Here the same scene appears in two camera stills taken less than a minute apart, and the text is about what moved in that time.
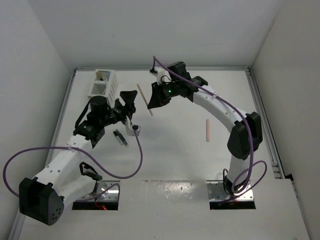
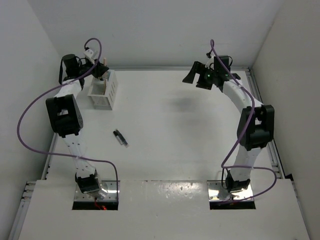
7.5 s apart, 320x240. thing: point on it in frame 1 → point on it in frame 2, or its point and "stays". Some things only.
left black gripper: x=128 y=97 → x=90 y=64
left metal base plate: x=105 y=191 stays
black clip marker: x=120 y=139 stays
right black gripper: x=158 y=99 → x=200 y=68
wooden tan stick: x=144 y=98 → x=104 y=87
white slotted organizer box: x=105 y=84 stays
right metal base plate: x=217 y=192 stays
